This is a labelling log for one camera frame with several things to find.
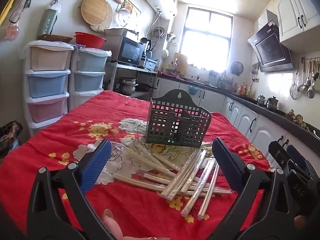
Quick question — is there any red floral blanket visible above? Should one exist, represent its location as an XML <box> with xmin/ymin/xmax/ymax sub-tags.
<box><xmin>0</xmin><ymin>90</ymin><xmax>275</xmax><ymax>240</ymax></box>

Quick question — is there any black range hood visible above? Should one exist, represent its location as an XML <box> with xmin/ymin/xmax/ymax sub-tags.
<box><xmin>248</xmin><ymin>19</ymin><xmax>297</xmax><ymax>72</ymax></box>

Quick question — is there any white water heater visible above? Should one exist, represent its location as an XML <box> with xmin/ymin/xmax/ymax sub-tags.
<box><xmin>141</xmin><ymin>0</ymin><xmax>178</xmax><ymax>20</ymax></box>

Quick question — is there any kitchen window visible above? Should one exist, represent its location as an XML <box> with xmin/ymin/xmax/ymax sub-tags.
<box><xmin>181</xmin><ymin>7</ymin><xmax>233</xmax><ymax>72</ymax></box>

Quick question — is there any small blue box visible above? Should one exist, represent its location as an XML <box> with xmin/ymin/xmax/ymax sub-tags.
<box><xmin>145</xmin><ymin>58</ymin><xmax>158</xmax><ymax>70</ymax></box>

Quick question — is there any hanging wire strainer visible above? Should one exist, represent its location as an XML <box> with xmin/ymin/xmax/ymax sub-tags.
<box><xmin>290</xmin><ymin>62</ymin><xmax>300</xmax><ymax>100</ymax></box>

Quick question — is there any ginger root pile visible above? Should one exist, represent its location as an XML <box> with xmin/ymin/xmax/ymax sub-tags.
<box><xmin>286</xmin><ymin>109</ymin><xmax>307</xmax><ymax>128</ymax></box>

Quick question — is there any drawer tower with green drawer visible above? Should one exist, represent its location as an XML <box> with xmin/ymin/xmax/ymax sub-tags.
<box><xmin>70</xmin><ymin>46</ymin><xmax>112</xmax><ymax>110</ymax></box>

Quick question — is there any row of hanging metal utensils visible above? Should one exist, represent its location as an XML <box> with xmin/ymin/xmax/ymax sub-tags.
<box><xmin>296</xmin><ymin>57</ymin><xmax>320</xmax><ymax>99</ymax></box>

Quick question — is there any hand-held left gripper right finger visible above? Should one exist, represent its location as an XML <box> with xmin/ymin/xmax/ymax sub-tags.
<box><xmin>207</xmin><ymin>137</ymin><xmax>297</xmax><ymax>240</ymax></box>

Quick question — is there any black microwave oven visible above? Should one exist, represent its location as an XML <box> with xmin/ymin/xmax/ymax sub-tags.
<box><xmin>112</xmin><ymin>36</ymin><xmax>145</xmax><ymax>67</ymax></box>

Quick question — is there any dark floral bag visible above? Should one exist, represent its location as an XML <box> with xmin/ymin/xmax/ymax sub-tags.
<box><xmin>0</xmin><ymin>121</ymin><xmax>23</xmax><ymax>157</ymax></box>

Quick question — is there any metal shelf rack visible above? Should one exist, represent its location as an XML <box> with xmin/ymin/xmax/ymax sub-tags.
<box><xmin>104</xmin><ymin>61</ymin><xmax>159</xmax><ymax>99</ymax></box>

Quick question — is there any red plastic basin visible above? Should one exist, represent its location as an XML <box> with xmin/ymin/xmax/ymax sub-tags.
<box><xmin>74</xmin><ymin>32</ymin><xmax>107</xmax><ymax>49</ymax></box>

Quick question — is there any round woven tray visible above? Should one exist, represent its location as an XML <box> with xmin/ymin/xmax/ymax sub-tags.
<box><xmin>90</xmin><ymin>7</ymin><xmax>114</xmax><ymax>33</ymax></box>

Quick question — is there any round black wall fan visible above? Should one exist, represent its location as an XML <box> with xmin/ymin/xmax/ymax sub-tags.
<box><xmin>230</xmin><ymin>61</ymin><xmax>244</xmax><ymax>75</ymax></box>

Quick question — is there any black electric kettle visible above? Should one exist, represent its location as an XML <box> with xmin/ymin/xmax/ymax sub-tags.
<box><xmin>140</xmin><ymin>37</ymin><xmax>153</xmax><ymax>53</ymax></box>

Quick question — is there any wall picture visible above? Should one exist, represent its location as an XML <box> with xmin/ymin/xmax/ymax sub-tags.
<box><xmin>116</xmin><ymin>0</ymin><xmax>141</xmax><ymax>14</ymax></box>

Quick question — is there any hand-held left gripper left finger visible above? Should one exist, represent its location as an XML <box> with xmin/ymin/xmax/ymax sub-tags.
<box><xmin>27</xmin><ymin>139</ymin><xmax>118</xmax><ymax>240</ymax></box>

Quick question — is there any pink hanging strainer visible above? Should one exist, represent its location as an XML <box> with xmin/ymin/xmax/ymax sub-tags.
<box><xmin>5</xmin><ymin>24</ymin><xmax>20</xmax><ymax>40</ymax></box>

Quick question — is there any round bamboo tray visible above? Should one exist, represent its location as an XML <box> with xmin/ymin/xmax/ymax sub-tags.
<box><xmin>81</xmin><ymin>0</ymin><xmax>113</xmax><ymax>27</ymax></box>

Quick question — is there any steel cooking pot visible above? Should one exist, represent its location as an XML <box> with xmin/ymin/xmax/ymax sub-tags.
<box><xmin>119</xmin><ymin>77</ymin><xmax>138</xmax><ymax>95</ymax></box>

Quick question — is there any grey storage box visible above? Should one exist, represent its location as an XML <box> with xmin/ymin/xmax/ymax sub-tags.
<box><xmin>104</xmin><ymin>28</ymin><xmax>137</xmax><ymax>40</ymax></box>

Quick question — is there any set of chopsticks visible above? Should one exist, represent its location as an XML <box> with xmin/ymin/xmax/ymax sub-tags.
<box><xmin>114</xmin><ymin>142</ymin><xmax>233</xmax><ymax>221</ymax></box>

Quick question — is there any green hanging bag holder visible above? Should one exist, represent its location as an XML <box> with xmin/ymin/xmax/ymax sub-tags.
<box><xmin>36</xmin><ymin>4</ymin><xmax>62</xmax><ymax>39</ymax></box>

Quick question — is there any drawer tower with cream drawer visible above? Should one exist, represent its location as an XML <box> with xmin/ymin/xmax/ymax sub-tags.
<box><xmin>24</xmin><ymin>41</ymin><xmax>75</xmax><ymax>137</ymax></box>

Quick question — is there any person's left hand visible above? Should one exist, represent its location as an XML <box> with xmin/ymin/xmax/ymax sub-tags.
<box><xmin>103</xmin><ymin>209</ymin><xmax>171</xmax><ymax>240</ymax></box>

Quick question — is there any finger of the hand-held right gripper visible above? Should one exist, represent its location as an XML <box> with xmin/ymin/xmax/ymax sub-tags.
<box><xmin>287</xmin><ymin>144</ymin><xmax>312</xmax><ymax>173</ymax></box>
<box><xmin>268</xmin><ymin>141</ymin><xmax>290</xmax><ymax>173</ymax></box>

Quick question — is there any white wall cabinet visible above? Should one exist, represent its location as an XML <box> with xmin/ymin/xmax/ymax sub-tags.
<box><xmin>274</xmin><ymin>0</ymin><xmax>320</xmax><ymax>43</ymax></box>

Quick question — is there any green plastic utensil basket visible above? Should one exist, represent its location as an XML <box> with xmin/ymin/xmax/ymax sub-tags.
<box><xmin>146</xmin><ymin>89</ymin><xmax>212</xmax><ymax>148</ymax></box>

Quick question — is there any brown wicker basket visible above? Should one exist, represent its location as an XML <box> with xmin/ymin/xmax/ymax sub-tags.
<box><xmin>37</xmin><ymin>34</ymin><xmax>73</xmax><ymax>43</ymax></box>

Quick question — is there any white base cabinets black counter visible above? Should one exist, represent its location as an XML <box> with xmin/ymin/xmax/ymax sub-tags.
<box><xmin>152</xmin><ymin>72</ymin><xmax>320</xmax><ymax>170</ymax></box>

